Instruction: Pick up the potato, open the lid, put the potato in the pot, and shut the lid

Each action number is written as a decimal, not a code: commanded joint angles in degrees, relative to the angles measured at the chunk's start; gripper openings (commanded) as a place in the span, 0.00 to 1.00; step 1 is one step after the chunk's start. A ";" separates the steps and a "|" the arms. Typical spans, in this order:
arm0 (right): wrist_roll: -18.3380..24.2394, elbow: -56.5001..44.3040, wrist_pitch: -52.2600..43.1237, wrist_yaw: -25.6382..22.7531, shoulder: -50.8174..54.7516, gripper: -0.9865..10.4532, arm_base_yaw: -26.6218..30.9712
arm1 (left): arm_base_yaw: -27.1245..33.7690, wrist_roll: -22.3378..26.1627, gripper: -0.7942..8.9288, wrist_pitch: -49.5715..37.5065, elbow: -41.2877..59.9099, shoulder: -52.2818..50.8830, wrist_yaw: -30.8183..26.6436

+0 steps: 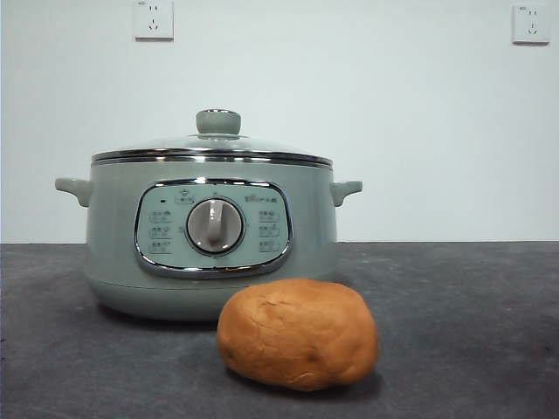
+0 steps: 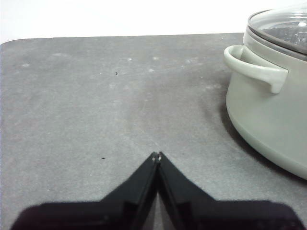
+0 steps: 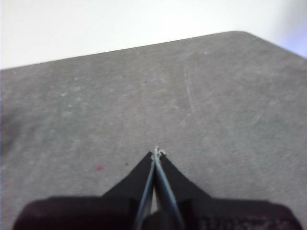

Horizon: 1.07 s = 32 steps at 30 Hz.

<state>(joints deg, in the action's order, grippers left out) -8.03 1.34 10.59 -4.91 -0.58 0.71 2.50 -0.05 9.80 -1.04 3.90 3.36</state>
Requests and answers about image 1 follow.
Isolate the glass lid with green knob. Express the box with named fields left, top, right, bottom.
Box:
left=91, top=108, right=335, bottom=168

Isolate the brown potato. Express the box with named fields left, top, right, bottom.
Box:
left=217, top=278, right=379, bottom=393

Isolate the white wall socket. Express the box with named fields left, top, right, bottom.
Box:
left=512, top=4, right=551, bottom=45
left=134, top=0, right=175, bottom=43

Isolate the pale green electric pot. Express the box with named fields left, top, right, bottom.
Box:
left=54, top=150, right=363, bottom=323

